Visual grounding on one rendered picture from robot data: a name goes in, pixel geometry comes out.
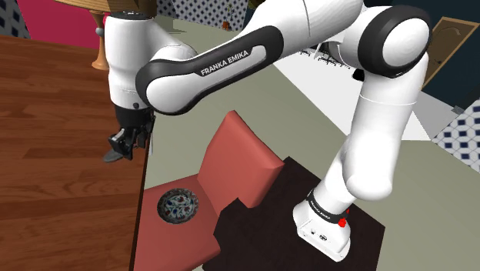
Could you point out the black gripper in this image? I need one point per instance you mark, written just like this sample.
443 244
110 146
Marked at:
131 117

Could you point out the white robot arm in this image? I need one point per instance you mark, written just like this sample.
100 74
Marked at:
378 124

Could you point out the small grey flat object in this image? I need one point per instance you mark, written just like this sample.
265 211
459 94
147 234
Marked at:
111 156

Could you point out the brown wooden table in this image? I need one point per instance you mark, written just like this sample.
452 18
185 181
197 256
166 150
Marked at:
60 157

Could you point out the patterned floral plate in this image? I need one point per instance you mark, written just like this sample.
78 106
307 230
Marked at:
177 206

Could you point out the red chair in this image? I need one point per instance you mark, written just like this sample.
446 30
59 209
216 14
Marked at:
236 161

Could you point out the potted plant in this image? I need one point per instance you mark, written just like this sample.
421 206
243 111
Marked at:
227 20

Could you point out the brown framed door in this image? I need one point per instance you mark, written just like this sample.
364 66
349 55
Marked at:
450 45

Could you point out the wooden pedestal table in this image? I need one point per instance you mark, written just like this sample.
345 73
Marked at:
100 45

